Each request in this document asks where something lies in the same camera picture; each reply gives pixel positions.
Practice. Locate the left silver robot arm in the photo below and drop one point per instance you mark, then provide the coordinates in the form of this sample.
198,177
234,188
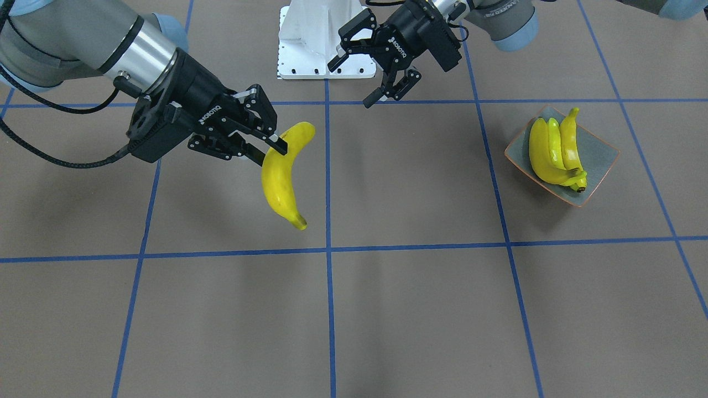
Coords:
513,29

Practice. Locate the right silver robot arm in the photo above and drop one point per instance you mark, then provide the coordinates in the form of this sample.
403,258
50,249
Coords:
45,43

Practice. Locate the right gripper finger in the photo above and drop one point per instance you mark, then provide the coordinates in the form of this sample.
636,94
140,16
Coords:
222,148
261,119

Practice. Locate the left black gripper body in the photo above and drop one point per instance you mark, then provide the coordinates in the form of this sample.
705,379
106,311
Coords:
410,29

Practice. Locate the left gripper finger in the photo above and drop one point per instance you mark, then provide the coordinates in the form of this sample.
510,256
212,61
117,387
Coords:
395,84
378,43

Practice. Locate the yellow banana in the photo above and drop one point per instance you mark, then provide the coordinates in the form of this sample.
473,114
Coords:
555,143
541,160
277,174
568,133

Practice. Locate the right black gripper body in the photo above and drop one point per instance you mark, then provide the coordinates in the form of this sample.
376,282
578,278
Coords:
197,90

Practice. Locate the grey square plate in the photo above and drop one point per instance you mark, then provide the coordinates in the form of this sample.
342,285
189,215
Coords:
597,157

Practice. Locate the white pedestal column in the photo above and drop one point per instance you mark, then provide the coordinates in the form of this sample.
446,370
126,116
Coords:
308,38

